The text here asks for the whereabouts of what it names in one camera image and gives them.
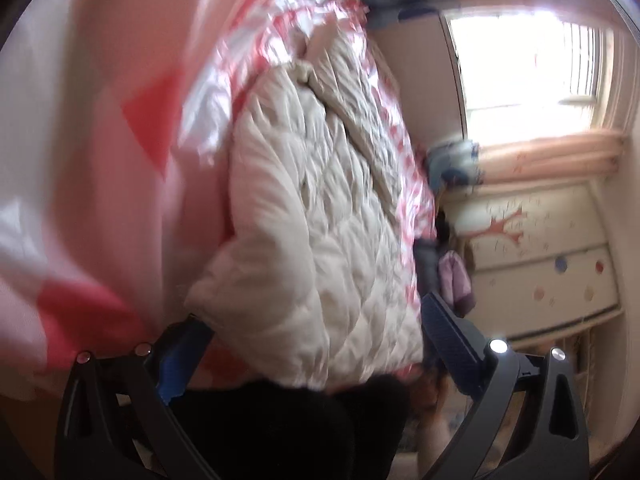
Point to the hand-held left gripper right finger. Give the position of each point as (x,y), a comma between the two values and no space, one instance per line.
(450,342)

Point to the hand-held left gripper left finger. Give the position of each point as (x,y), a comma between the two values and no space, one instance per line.
(180,360)

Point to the beige quilted jacket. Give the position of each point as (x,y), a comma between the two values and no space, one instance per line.
(310,220)

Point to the pink and grey clothes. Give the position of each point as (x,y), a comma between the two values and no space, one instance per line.
(457,280)

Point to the tree print wardrobe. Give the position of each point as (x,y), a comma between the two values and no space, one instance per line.
(550,270)

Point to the person's black clothing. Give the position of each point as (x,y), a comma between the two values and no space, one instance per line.
(280,435)

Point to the cartoon whale curtain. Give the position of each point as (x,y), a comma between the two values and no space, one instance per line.
(550,160)

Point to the red checkered plastic sheet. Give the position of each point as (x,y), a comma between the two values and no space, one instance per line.
(75,135)

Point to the window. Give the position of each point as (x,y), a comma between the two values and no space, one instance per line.
(530,70)

